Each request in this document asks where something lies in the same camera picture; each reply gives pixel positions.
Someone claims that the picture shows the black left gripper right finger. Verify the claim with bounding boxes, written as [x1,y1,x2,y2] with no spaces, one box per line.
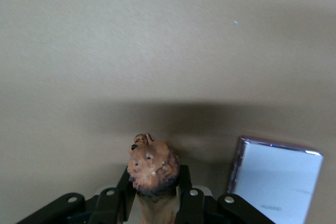
[177,164,274,224]

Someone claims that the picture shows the lilac phone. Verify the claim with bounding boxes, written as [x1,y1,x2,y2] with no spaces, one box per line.
[226,135,324,224]

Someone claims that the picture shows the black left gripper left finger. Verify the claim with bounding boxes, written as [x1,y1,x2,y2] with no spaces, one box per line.
[15,166,138,224]

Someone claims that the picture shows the brown lion statue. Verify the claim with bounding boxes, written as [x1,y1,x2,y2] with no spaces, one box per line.
[127,132,181,224]

